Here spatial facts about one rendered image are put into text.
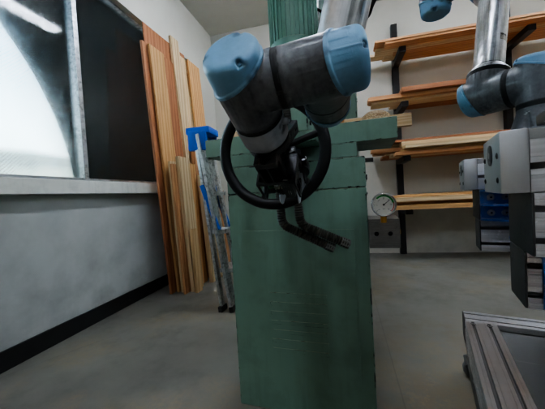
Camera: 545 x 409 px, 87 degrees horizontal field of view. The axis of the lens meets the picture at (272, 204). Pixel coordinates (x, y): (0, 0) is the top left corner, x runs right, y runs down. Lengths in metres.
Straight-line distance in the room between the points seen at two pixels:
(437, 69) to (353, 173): 2.87
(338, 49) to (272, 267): 0.71
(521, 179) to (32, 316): 1.89
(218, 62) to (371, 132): 0.59
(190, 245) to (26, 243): 1.00
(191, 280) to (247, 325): 1.35
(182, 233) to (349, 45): 2.05
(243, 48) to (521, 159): 0.40
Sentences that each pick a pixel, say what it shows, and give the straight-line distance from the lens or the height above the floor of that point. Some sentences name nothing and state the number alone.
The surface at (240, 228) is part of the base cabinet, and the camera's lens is 0.95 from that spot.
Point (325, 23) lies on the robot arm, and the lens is 0.53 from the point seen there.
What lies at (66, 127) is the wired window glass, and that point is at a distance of 2.12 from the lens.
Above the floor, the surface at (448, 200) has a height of 0.57.
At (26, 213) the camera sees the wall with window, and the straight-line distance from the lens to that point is 1.82.
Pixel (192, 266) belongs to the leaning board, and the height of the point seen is 0.20.
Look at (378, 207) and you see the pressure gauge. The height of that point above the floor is 0.65.
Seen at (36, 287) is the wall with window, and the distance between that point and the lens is 1.87.
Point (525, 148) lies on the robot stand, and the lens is 0.53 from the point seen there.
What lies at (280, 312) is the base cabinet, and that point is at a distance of 0.97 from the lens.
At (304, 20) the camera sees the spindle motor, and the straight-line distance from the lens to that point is 1.12.
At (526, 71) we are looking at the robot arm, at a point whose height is 1.00.
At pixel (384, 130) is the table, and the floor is 0.86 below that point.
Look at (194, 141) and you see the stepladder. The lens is 1.89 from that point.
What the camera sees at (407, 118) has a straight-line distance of 1.05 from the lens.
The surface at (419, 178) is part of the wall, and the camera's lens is 3.40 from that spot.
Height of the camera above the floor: 0.70
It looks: 2 degrees down
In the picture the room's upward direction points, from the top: 3 degrees counter-clockwise
